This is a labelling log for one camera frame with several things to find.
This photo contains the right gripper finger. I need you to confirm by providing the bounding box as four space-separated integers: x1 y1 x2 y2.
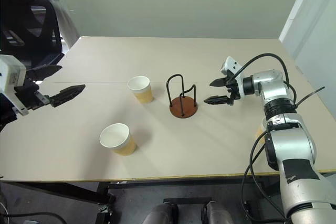
203 95 232 105
209 77 230 88

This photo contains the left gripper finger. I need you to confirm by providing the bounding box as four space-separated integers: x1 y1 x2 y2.
49 84 86 108
26 64 63 81

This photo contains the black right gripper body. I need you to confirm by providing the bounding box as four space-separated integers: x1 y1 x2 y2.
224 70 245 106

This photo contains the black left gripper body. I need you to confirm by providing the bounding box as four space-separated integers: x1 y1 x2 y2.
14 78 51 111

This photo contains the yellow white paper cup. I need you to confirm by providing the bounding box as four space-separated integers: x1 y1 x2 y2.
127 76 155 104
99 123 138 157

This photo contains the black office chair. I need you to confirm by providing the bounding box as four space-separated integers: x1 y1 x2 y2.
0 0 66 70

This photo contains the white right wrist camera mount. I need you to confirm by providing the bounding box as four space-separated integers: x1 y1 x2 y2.
219 56 243 78

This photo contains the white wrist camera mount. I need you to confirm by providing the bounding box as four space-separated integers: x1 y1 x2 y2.
219 56 243 78
0 54 29 116

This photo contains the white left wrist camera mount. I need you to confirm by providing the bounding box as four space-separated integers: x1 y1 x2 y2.
0 54 29 116

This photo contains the black wire cup holder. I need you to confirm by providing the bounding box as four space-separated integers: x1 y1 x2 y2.
165 73 199 119

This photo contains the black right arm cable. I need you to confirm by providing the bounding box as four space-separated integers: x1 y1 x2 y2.
227 52 299 221

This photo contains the black cable tie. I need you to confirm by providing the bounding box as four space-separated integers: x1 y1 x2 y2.
293 86 326 110

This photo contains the white wall panel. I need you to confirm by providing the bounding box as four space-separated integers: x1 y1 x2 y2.
278 0 336 65

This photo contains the black floor cable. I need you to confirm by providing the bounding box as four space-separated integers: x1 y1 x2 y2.
0 194 65 224

